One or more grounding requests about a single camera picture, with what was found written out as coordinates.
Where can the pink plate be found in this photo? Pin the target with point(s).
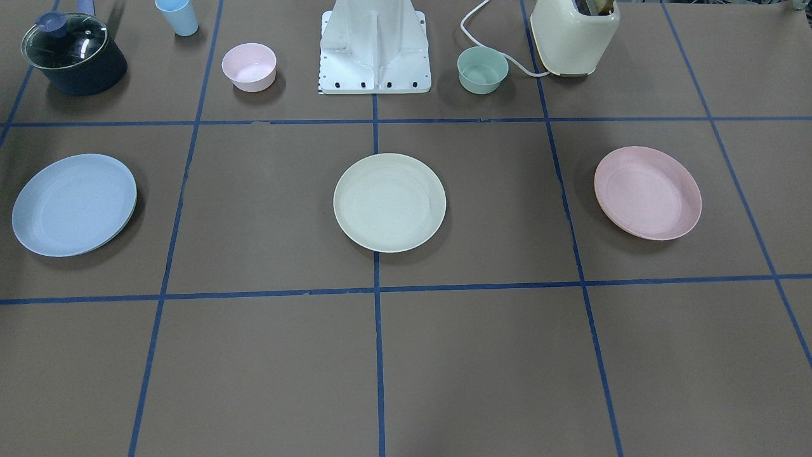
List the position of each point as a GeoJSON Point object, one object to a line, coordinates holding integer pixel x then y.
{"type": "Point", "coordinates": [647, 193]}

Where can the blue plate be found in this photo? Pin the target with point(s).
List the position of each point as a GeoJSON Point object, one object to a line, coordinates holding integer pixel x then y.
{"type": "Point", "coordinates": [74, 205]}

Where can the cream plate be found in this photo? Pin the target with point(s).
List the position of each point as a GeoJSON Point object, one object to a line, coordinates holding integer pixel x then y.
{"type": "Point", "coordinates": [389, 203]}

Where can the green bowl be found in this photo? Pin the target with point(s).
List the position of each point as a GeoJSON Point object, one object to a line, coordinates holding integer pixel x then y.
{"type": "Point", "coordinates": [481, 69]}

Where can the pink bowl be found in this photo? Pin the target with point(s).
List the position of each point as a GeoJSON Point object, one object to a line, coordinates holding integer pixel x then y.
{"type": "Point", "coordinates": [251, 67]}

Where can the light blue cup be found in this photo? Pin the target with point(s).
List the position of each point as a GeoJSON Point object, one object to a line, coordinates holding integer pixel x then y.
{"type": "Point", "coordinates": [180, 15]}

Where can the dark blue pot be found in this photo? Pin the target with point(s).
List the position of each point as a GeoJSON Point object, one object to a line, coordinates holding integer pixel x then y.
{"type": "Point", "coordinates": [104, 71]}

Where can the glass pot lid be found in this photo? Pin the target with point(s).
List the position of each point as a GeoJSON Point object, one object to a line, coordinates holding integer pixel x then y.
{"type": "Point", "coordinates": [64, 40]}

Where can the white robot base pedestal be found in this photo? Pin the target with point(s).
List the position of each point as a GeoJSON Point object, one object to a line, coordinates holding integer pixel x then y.
{"type": "Point", "coordinates": [374, 48]}

